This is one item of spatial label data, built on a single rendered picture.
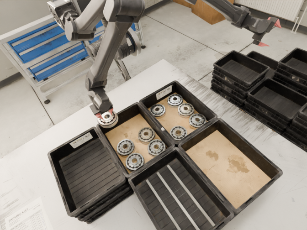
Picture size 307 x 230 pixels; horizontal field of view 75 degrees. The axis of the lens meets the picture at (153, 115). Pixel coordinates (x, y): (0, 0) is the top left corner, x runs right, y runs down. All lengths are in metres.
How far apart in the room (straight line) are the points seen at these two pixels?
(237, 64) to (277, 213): 1.43
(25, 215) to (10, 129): 1.78
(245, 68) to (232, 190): 1.37
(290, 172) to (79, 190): 1.15
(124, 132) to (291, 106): 1.48
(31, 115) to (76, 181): 1.95
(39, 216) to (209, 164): 1.00
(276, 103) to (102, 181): 1.62
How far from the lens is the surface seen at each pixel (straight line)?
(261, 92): 2.15
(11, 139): 2.97
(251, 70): 2.18
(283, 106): 2.09
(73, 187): 1.22
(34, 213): 1.45
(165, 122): 1.26
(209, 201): 1.07
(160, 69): 1.82
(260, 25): 1.11
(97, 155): 1.24
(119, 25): 0.67
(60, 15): 1.08
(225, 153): 1.17
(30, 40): 2.69
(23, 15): 3.51
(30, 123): 2.96
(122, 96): 1.65
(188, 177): 1.10
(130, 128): 1.27
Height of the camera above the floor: 1.86
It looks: 52 degrees down
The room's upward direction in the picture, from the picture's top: 12 degrees counter-clockwise
